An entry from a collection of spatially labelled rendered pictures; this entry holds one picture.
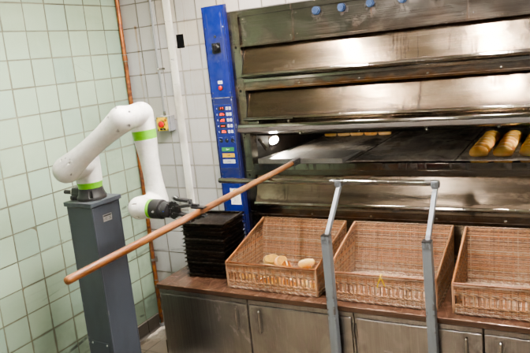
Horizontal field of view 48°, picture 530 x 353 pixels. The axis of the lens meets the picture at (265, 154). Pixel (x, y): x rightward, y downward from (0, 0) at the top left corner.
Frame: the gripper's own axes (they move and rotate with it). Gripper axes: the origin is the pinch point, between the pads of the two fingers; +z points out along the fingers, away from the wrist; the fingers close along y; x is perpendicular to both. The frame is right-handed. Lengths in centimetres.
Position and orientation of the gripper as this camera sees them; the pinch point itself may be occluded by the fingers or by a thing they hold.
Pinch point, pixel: (199, 211)
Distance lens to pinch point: 263.9
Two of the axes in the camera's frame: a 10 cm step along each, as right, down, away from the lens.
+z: 8.7, 0.0, -4.9
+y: 1.0, 9.8, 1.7
